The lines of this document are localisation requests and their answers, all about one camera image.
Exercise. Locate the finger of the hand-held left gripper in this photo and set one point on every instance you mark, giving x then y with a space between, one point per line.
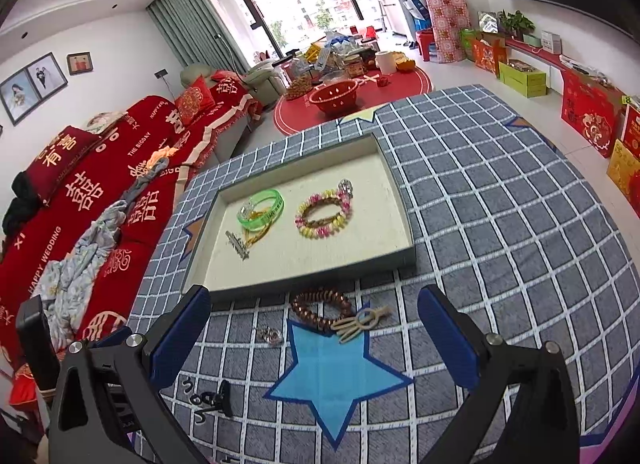
114 337
35 339

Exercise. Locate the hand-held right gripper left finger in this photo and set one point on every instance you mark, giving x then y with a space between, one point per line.
182 331

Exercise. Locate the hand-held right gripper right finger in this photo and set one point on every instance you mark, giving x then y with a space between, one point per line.
447 331

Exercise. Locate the silver hair clip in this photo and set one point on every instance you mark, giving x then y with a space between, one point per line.
239 245

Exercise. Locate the grey-green tray with cream lining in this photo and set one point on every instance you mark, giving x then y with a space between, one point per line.
350 244

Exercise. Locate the green translucent bangle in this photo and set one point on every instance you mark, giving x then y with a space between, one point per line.
281 205

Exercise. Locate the grey floral cloth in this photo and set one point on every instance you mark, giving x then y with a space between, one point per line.
65 274

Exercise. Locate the black hair clip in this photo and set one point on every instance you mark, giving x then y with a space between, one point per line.
222 396

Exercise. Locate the small silver charm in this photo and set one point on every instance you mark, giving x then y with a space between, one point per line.
270 336

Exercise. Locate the black garment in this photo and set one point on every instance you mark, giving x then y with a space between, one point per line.
22 204

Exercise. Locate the grey checked blanket with stars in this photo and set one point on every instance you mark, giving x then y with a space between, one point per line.
475 194

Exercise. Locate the red covered sofa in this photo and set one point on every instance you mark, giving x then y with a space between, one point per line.
65 189

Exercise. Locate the grey and peach garment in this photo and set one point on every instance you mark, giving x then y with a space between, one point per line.
145 177

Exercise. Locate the large red printed pillow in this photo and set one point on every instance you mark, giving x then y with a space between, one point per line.
60 159

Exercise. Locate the cream patterned cushion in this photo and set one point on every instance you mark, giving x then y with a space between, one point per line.
105 123

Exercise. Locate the small red patterned cushion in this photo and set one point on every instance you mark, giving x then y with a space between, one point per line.
195 102

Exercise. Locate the yellow box with apple print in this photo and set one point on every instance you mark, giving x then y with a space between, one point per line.
625 174

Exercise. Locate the framed portrait photo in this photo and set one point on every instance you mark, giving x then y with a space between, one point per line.
46 76
17 97

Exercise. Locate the red round rug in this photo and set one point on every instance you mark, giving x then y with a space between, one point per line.
400 89

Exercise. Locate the yellow-green gift box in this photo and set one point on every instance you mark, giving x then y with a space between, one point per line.
522 72
525 91

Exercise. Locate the red plastic basket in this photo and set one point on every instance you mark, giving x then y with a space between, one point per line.
332 97

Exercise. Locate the light green armchair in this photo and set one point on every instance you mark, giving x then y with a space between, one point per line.
260 82

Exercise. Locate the large red carton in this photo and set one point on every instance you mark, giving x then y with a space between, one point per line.
590 112

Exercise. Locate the small framed photo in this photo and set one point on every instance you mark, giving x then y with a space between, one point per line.
80 63

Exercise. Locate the white paper roll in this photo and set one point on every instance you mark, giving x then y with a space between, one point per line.
385 63

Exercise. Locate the red and white snack box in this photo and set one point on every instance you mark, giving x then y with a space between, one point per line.
632 124

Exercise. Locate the orange-red gift bag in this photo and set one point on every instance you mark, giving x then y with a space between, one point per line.
489 57

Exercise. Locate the green gift bag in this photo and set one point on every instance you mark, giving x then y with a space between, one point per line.
467 44

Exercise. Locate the red plastic stool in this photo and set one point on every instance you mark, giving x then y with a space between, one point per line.
426 44

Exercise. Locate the red low shelf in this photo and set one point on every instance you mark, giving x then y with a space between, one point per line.
550 57

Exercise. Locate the pile of snack packets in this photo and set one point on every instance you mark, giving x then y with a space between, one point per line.
335 57

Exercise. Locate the grey-green curtain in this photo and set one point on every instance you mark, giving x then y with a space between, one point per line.
200 29

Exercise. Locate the red patterned quilt bag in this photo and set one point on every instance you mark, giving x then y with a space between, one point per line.
449 27

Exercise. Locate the white small box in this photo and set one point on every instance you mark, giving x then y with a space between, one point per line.
551 42

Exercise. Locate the green potted plant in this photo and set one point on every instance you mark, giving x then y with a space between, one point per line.
515 23

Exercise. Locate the blue and white box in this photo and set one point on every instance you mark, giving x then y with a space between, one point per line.
416 14

